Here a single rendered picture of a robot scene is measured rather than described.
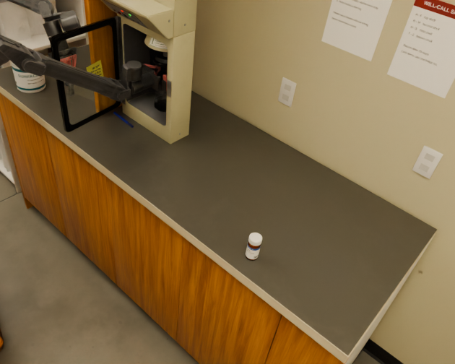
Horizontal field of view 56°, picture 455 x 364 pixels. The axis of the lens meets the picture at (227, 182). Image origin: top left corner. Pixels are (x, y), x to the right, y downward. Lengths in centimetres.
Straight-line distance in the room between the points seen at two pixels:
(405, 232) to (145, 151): 106
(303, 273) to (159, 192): 60
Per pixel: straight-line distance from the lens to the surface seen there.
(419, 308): 215
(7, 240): 285
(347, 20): 169
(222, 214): 156
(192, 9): 166
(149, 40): 177
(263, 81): 196
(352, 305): 143
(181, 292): 185
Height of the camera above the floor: 205
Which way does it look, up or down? 41 degrees down
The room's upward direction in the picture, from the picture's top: 8 degrees clockwise
